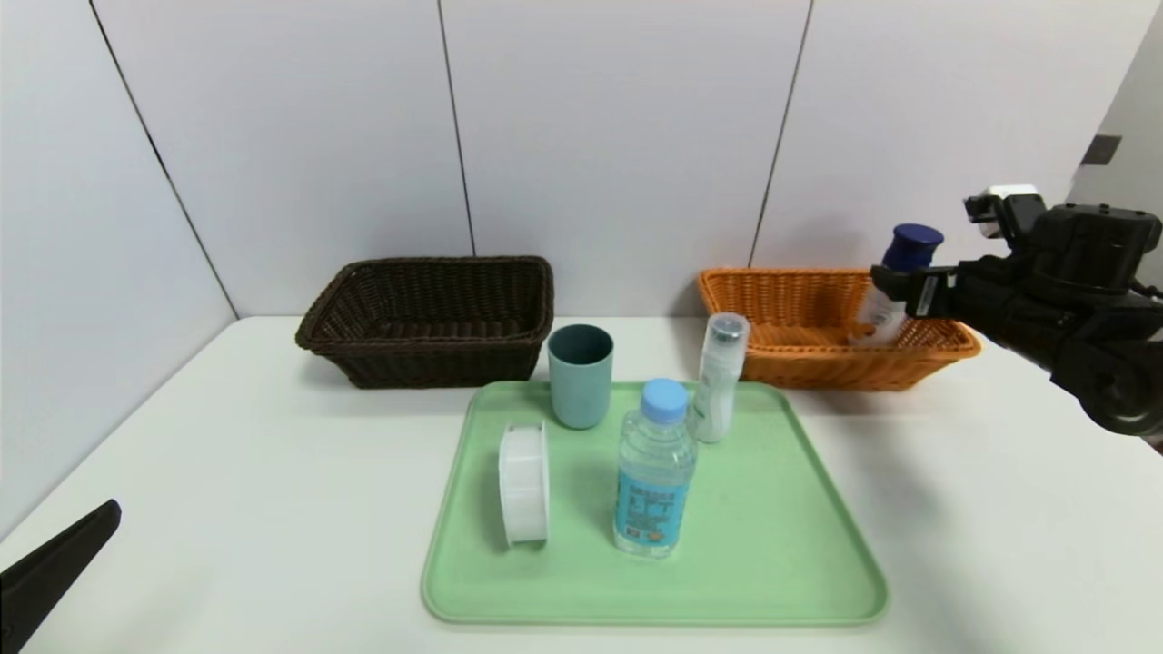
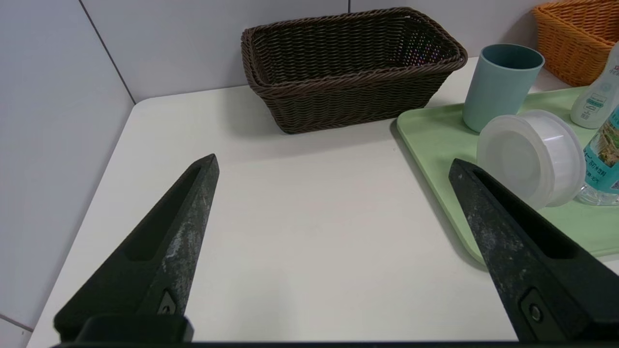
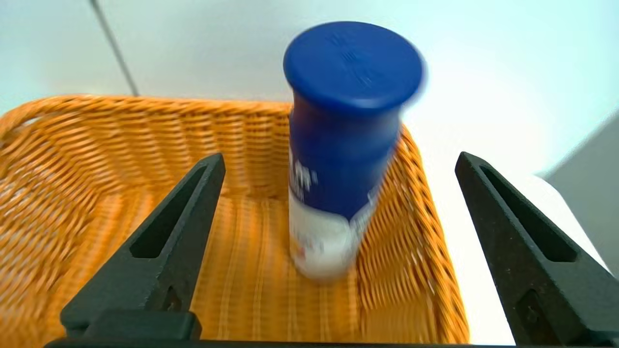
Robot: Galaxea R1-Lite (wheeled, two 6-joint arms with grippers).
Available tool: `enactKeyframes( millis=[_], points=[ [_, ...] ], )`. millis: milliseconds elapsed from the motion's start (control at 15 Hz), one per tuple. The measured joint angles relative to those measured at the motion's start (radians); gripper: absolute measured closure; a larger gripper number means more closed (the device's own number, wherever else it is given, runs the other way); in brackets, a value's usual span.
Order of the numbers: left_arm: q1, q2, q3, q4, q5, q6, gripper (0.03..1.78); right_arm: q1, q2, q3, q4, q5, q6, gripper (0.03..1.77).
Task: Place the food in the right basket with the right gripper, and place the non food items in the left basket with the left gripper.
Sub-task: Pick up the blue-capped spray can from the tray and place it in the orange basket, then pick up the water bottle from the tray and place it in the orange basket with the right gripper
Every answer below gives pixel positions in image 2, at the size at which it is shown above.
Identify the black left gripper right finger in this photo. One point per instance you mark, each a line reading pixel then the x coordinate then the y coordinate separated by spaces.
pixel 532 275

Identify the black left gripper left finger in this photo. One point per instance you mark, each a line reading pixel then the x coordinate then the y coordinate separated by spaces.
pixel 159 261

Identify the white round plastic container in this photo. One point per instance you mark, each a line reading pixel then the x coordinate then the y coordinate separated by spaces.
pixel 527 154

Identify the clear water bottle blue cap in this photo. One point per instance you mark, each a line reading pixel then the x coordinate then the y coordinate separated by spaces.
pixel 604 164

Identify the clear slim spray bottle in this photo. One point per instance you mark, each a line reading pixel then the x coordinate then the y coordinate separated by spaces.
pixel 597 104

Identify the orange wicker basket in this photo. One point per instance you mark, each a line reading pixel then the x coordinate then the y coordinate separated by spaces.
pixel 575 43

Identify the dark brown wicker basket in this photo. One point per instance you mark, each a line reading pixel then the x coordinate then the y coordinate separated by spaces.
pixel 338 101

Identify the light green plastic tray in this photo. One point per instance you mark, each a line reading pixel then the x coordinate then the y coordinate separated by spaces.
pixel 435 140

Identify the teal plastic cup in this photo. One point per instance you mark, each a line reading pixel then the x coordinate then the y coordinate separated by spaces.
pixel 498 92

